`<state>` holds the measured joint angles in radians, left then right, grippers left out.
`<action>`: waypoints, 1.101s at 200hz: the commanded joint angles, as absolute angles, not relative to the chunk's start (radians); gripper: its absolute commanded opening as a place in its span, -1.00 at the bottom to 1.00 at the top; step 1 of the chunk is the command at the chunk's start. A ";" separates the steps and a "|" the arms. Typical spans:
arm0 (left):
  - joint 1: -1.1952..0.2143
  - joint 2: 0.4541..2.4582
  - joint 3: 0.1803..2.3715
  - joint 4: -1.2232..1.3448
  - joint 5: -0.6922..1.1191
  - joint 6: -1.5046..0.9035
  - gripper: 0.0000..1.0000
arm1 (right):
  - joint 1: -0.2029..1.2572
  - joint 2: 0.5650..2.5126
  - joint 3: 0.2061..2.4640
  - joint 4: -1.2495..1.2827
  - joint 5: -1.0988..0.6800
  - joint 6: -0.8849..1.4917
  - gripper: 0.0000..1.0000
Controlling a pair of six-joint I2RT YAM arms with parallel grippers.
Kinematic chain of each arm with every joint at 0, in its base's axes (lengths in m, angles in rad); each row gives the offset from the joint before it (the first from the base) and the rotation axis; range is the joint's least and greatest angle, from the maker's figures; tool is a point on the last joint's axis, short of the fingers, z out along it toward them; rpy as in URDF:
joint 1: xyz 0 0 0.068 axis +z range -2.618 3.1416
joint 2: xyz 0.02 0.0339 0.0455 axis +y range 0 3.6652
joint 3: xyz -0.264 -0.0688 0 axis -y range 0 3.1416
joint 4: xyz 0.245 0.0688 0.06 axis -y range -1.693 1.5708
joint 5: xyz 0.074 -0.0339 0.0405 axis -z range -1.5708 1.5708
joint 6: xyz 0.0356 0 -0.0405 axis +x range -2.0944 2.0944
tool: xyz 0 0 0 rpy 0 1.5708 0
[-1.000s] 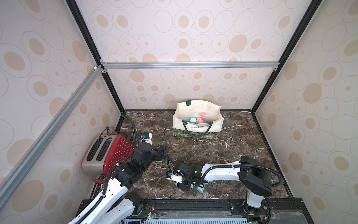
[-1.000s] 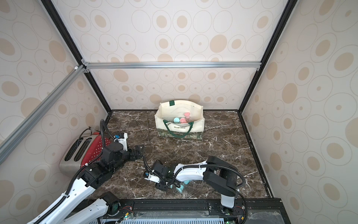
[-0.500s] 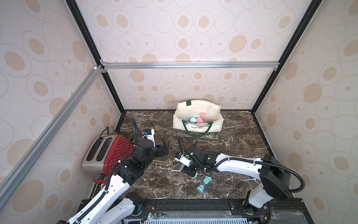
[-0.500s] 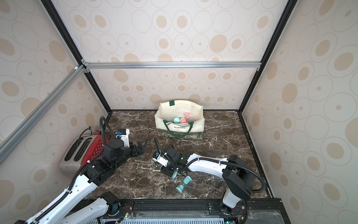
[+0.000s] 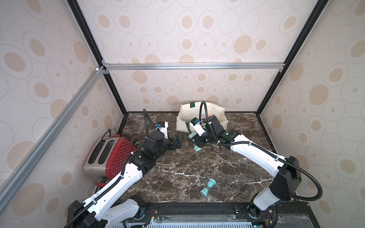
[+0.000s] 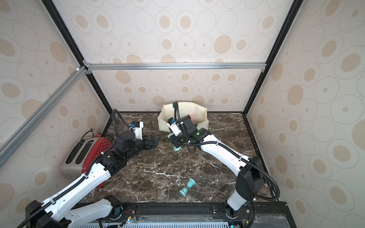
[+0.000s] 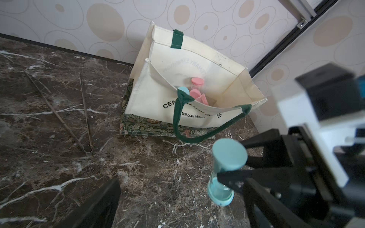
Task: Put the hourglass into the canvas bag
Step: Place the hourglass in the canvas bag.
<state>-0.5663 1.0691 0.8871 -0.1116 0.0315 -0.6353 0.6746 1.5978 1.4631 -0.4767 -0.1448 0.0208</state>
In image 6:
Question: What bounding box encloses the aluminium frame rail left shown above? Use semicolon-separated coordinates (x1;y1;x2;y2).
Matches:
1;66;86;166

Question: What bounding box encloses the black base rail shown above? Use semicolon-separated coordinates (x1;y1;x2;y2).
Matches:
51;201;297;228

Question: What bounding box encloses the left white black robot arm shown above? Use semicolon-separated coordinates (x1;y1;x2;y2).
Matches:
19;123;161;228

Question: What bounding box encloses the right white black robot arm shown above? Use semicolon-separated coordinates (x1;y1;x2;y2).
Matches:
166;102;280;219

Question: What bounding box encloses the red and steel toaster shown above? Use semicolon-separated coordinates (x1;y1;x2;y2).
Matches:
60;135;112;181

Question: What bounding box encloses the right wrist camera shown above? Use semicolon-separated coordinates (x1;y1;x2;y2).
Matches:
166;117;182;136

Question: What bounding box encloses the teal hourglass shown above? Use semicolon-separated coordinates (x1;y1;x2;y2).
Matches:
179;178;196;197
168;133;183;152

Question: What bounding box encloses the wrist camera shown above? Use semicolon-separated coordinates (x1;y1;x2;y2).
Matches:
131;121;144;140
166;117;182;136

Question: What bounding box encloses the aluminium frame rail back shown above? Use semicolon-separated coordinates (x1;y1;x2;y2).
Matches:
86;62;267;70

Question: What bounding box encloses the aluminium frame rail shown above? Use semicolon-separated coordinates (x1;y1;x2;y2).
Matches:
1;66;86;166
86;62;267;70

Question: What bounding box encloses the cream canvas tote bag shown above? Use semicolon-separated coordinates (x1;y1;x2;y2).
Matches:
157;101;209;133

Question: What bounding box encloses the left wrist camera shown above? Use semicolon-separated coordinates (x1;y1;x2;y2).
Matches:
131;121;144;140

